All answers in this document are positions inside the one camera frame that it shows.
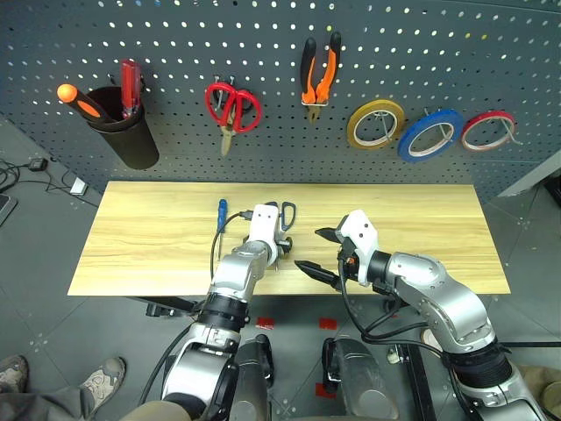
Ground red tape roll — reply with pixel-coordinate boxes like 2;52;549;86
459;111;517;154

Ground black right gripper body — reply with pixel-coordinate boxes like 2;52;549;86
333;235;360;291

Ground black floor cables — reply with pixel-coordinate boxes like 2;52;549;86
0;158;104;208

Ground dark rounded robot leg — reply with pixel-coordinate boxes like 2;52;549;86
230;334;275;421
322;336;401;421

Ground blue tape roll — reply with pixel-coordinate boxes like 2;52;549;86
396;108;465;164

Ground black cylindrical tool cup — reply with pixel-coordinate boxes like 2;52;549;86
85;85;160;171

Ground grey trouser leg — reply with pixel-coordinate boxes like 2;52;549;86
0;384;113;421

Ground grey handled scissors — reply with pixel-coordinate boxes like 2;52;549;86
264;200;298;272

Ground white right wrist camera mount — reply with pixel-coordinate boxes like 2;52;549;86
338;209;380;289

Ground dark flat floor device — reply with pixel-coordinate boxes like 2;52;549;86
0;194;19;228

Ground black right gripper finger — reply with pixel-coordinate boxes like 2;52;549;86
294;260;342;292
314;226;346;246

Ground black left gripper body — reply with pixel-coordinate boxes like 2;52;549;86
274;231;294;265

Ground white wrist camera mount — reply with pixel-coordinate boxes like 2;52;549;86
338;209;380;289
246;203;282;256

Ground blue handled screwdriver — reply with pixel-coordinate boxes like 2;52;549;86
216;197;230;258

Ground grey pegboard side panel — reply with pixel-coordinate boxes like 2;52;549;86
496;148;561;199

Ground black table frame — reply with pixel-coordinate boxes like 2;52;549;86
125;294;409;319

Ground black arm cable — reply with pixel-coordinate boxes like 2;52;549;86
138;210;253;407
336;256;444;353

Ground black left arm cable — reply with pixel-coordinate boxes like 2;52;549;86
138;210;253;407

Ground red handled scissors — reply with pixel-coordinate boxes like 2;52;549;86
204;81;264;158

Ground black floor rail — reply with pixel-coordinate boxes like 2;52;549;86
395;343;436;421

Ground orange and black pliers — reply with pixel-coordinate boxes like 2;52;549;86
300;31;344;125

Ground grey perforated metal pegboard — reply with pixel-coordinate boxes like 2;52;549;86
0;0;561;199

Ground grey hiking shoe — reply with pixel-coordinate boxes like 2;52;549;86
0;354;30;395
79;355;128;405

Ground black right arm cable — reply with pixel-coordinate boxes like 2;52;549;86
336;256;444;353

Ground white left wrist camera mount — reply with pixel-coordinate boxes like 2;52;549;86
246;203;282;256

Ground silver tape peg hook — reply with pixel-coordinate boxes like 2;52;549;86
498;113;523;146
423;106;458;142
373;109;394;142

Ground yellow tape roll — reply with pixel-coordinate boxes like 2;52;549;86
345;98;407;152

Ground red handled screwdriver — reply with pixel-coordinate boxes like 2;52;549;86
119;59;145;121

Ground silver scissors peg hook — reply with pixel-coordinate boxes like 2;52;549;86
212;75;237;109

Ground orange and black screwdriver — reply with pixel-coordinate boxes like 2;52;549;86
56;82;118;125

